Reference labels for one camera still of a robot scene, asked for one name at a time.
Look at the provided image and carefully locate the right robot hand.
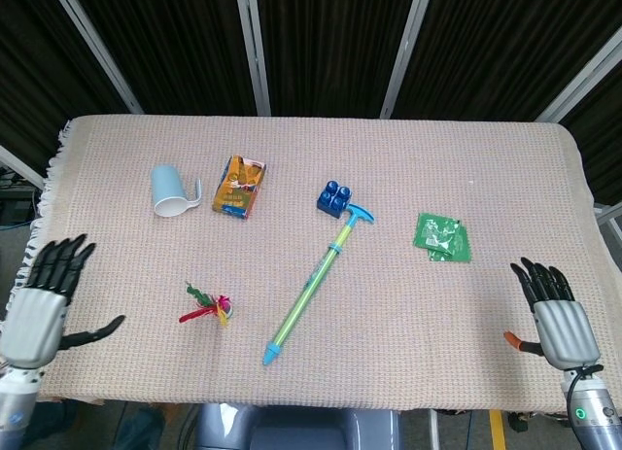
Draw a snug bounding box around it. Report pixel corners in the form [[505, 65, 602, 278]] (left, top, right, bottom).
[[502, 257, 602, 372]]

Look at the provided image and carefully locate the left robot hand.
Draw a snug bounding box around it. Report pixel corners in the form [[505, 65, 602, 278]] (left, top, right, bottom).
[[0, 233, 126, 370]]

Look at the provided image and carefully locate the colourful feather shuttlecock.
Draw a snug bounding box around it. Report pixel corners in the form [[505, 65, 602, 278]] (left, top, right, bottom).
[[178, 281, 235, 328]]

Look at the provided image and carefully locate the light blue plastic mug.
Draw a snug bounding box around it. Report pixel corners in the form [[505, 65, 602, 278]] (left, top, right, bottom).
[[149, 164, 203, 219]]

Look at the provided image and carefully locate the orange snack box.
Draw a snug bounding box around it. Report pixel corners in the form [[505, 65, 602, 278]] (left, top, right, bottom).
[[211, 154, 268, 221]]

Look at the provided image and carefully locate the green sachet packet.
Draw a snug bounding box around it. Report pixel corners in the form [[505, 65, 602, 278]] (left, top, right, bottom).
[[412, 212, 468, 255], [426, 225, 473, 263]]

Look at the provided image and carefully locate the green blue water squirter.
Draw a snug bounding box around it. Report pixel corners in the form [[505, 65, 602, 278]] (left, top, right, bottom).
[[262, 202, 377, 367]]

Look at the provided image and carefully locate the beige woven tablecloth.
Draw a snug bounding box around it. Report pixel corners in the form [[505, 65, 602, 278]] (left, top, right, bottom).
[[0, 114, 595, 415]]

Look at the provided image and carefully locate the blue toy building block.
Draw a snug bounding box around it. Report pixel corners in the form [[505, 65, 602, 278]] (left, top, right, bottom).
[[316, 180, 354, 221]]

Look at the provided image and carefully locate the grey robot torso base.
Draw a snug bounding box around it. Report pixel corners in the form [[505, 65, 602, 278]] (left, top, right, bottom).
[[193, 401, 404, 450]]

